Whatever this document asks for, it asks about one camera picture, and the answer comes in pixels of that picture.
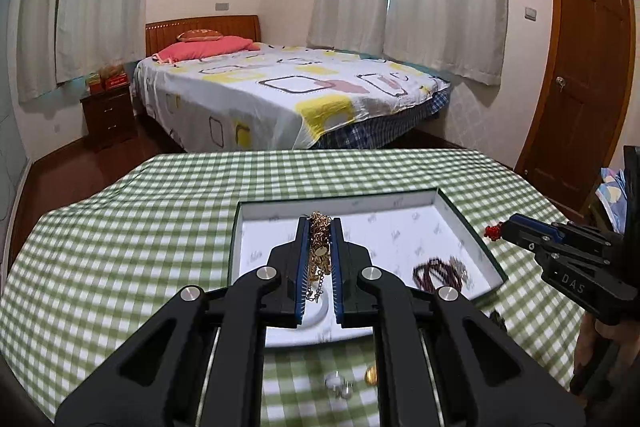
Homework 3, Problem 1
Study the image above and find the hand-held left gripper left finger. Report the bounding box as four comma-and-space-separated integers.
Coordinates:
54, 216, 307, 427

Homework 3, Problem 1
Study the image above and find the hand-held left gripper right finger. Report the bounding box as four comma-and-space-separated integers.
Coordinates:
330, 217, 586, 427

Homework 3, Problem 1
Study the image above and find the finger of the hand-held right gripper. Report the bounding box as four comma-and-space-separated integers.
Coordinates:
500, 214, 571, 254

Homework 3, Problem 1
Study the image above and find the gold chain necklace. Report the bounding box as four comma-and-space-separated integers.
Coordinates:
305, 212, 335, 304

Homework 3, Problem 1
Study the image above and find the green box with white lining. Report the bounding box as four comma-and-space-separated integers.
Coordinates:
227, 188, 508, 349

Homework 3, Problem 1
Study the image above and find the dark red bead bracelet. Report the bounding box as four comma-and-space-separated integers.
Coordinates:
412, 257, 461, 292

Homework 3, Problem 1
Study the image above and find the person's right hand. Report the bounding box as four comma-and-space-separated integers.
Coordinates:
572, 307, 640, 400

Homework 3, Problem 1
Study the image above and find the pile of colourful fabrics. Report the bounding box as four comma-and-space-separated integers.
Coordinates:
597, 167, 630, 233

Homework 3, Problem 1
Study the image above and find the blue plaid bed sheet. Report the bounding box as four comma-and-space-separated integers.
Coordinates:
315, 87, 451, 150

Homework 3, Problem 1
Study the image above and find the brown wooden door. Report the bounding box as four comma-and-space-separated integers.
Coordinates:
515, 0, 640, 215

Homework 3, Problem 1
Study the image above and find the green checkered tablecloth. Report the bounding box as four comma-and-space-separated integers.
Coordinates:
0, 148, 596, 427

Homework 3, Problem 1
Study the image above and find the bed with patterned sheet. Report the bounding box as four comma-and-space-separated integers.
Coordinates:
131, 44, 451, 152

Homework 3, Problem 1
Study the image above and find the pink pillow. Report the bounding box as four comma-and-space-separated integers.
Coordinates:
152, 36, 255, 62

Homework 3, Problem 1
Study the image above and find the dark wooden nightstand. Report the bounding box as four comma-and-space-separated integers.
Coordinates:
80, 84, 137, 152

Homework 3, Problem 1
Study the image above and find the small brown patterned pillow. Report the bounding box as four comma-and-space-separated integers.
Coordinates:
177, 29, 223, 42

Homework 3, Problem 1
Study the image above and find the wooden bed headboard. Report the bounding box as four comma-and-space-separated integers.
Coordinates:
145, 15, 263, 58

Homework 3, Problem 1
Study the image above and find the glass wardrobe sliding door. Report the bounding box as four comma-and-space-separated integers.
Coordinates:
0, 0, 30, 238

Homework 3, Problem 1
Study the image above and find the silver ring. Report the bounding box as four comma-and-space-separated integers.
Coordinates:
324, 372, 357, 399

